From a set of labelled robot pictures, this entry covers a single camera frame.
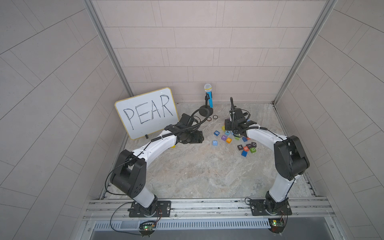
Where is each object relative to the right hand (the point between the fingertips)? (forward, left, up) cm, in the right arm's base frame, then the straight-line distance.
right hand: (227, 122), depth 96 cm
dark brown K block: (-15, -6, -7) cm, 18 cm away
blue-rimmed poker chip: (+11, +7, -7) cm, 14 cm away
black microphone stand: (+20, +12, -10) cm, 26 cm away
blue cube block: (-19, -7, -8) cm, 22 cm away
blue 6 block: (-4, +7, -7) cm, 11 cm away
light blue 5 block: (-11, +10, -6) cm, 16 cm away
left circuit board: (-52, +44, -4) cm, 69 cm away
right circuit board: (-54, -14, -10) cm, 57 cm away
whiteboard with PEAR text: (+3, +51, +10) cm, 52 cm away
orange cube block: (-9, 0, -8) cm, 12 cm away
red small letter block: (-16, -9, -7) cm, 20 cm away
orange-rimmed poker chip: (+9, +11, -7) cm, 16 cm away
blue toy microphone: (+15, +12, +16) cm, 25 cm away
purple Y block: (-8, +3, -7) cm, 11 cm away
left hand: (-13, +18, +3) cm, 22 cm away
